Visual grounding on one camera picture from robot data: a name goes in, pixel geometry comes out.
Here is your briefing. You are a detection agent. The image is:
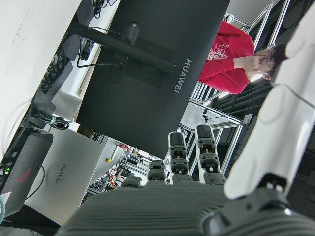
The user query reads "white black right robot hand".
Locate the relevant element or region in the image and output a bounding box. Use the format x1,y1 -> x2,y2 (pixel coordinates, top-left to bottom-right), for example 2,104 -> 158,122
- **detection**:
56,0 -> 315,236

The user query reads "black Huawei monitor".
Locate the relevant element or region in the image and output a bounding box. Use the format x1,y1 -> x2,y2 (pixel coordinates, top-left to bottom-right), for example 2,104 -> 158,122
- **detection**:
76,0 -> 231,160

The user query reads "dark grey gaming laptop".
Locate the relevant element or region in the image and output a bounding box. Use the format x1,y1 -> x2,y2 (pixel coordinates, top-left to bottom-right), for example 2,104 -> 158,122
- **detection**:
0,132 -> 54,218

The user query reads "black monitor stand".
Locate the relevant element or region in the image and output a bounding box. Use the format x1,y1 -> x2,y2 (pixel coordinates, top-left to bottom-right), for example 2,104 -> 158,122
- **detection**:
61,21 -> 177,74

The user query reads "person in red shirt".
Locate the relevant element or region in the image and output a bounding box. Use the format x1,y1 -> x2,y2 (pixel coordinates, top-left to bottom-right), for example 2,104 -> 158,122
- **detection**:
197,20 -> 288,95

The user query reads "black monitor cable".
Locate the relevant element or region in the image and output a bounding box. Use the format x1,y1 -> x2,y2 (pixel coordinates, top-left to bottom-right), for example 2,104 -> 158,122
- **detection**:
76,27 -> 124,68

